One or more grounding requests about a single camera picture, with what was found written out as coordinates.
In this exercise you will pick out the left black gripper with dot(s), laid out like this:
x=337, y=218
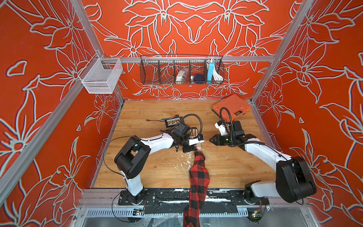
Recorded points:
x=189, y=149

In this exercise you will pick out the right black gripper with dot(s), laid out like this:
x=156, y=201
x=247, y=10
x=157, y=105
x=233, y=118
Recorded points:
x=218, y=140

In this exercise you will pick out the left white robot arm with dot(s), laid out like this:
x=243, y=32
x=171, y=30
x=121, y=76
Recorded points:
x=132, y=157

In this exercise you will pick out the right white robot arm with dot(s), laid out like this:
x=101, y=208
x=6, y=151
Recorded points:
x=294, y=181

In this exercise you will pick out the pale mannequin hand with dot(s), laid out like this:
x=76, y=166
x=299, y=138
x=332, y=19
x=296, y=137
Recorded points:
x=194, y=134

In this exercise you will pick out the black charging board yellow connectors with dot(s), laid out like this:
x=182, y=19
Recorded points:
x=173, y=121

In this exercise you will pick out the orange tool case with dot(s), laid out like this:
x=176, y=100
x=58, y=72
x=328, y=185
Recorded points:
x=235, y=105

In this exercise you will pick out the red black plaid sleeve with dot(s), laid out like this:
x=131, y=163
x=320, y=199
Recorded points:
x=199, y=181

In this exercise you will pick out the clear plastic bag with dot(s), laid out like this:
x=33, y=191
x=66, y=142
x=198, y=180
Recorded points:
x=181, y=76

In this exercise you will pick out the dark blue round object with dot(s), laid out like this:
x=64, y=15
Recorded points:
x=199, y=79

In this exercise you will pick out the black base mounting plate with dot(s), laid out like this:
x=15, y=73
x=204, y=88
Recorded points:
x=154, y=196

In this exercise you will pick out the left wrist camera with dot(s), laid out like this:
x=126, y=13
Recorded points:
x=199, y=139

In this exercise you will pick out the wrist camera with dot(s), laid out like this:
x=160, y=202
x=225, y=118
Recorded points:
x=221, y=127
x=199, y=139

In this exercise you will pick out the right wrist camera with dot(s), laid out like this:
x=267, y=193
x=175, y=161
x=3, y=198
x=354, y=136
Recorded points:
x=221, y=127

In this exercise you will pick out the black wire wall basket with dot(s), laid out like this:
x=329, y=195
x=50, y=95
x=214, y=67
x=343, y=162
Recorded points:
x=162, y=69

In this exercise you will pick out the clear plastic wall bin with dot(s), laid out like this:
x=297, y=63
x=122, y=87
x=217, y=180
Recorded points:
x=98, y=78

